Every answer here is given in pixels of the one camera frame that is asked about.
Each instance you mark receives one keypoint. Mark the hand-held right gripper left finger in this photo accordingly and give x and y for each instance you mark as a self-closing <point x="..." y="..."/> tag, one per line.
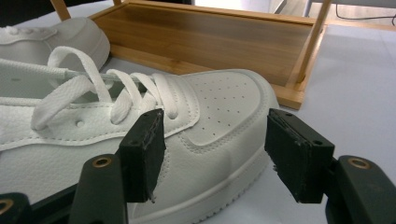
<point x="141" y="155"/>

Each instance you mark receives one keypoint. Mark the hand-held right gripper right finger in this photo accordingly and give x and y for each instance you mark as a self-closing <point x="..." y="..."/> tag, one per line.
<point x="299" y="155"/>

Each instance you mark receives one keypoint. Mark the white sneaker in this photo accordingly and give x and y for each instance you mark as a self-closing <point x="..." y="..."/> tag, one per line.
<point x="218" y="102"/>
<point x="77" y="40"/>

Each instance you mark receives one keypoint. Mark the wooden shoe rack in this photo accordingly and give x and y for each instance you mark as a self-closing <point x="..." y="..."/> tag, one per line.
<point x="199" y="40"/>

